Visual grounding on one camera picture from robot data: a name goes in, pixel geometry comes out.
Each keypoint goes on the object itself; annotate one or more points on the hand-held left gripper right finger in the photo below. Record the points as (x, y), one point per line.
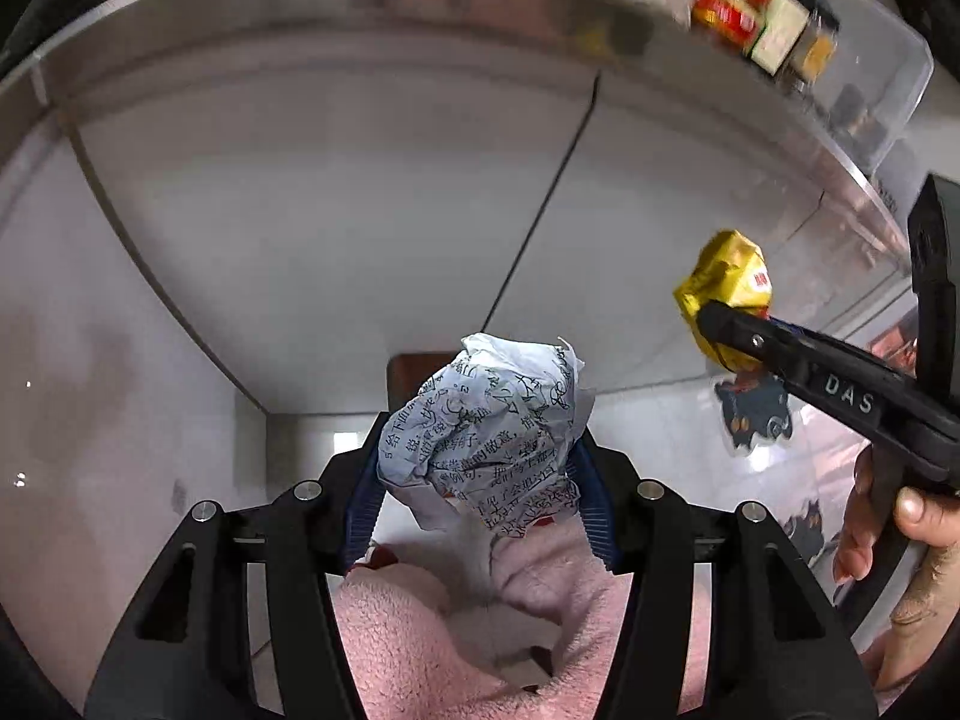
(600, 521)

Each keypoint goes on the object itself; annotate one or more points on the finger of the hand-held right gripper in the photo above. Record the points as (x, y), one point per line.
(757, 345)
(840, 349)

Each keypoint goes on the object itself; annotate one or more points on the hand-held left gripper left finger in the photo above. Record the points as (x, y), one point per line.
(361, 517)

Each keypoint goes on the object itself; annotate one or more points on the yellow snack wrapper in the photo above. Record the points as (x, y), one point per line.
(724, 296)

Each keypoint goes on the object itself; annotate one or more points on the stainless steel trash bin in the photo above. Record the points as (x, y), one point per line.
(409, 382)

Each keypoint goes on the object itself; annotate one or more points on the printed paper ball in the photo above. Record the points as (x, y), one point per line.
(480, 435)

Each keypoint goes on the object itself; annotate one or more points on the person's right hand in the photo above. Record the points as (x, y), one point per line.
(922, 525)

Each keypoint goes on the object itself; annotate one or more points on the black cat sticker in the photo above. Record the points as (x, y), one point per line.
(754, 412)

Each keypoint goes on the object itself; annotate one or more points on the pink fluffy slippers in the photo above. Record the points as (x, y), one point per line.
(465, 615)

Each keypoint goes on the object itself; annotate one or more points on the dark blue cat sticker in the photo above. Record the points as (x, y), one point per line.
(814, 532)

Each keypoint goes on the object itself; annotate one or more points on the small jar with yellow label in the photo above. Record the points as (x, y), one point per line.
(814, 52)

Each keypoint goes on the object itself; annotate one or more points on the red label jar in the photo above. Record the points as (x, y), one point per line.
(731, 4)

